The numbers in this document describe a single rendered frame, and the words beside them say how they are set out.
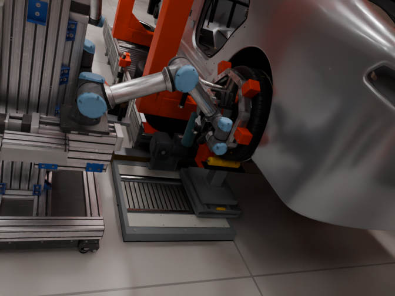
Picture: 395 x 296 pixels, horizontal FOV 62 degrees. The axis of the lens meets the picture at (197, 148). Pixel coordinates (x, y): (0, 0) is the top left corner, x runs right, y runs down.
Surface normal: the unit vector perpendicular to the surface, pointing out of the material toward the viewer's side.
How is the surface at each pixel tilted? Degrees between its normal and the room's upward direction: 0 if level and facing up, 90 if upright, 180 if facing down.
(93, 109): 94
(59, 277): 0
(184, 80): 87
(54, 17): 90
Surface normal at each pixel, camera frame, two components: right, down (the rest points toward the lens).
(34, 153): 0.33, 0.57
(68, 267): 0.33, -0.82
